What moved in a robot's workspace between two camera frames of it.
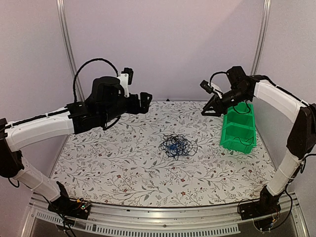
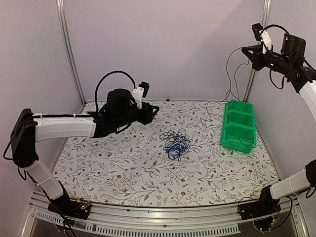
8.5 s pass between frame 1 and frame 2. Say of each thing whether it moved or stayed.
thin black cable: stayed
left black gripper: moved
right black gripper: moved
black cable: moved
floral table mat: stayed
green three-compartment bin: stayed
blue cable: stayed
